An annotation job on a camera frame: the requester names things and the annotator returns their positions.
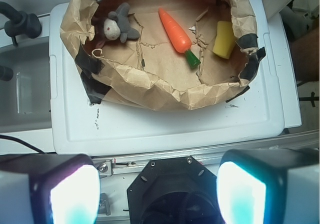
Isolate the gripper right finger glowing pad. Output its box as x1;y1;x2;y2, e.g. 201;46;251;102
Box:
216;148;320;224

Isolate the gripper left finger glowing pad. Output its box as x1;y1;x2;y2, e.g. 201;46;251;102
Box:
0;154;101;224

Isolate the orange toy carrot green top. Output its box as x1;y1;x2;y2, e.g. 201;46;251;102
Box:
158;7;201;69

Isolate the white plastic tray lid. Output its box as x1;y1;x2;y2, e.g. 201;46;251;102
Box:
49;0;285;156

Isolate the grey toy sink basin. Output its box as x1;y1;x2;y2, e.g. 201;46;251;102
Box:
0;38;52;133

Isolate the crumpled brown paper bag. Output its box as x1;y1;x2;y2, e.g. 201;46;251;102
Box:
60;0;266;111

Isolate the yellow sponge block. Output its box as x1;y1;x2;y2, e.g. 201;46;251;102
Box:
212;20;237;60

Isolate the black toy sink faucet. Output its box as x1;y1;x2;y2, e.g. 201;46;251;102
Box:
0;1;42;47

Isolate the grey plush donkey toy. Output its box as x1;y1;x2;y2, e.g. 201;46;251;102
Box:
103;2;140;43

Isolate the aluminium extrusion rail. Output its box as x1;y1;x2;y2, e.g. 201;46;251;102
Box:
92;129;320;178

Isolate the black cable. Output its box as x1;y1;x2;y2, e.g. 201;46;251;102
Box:
0;134;46;154

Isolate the black octagonal mount plate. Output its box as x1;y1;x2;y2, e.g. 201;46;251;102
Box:
127;161;224;224

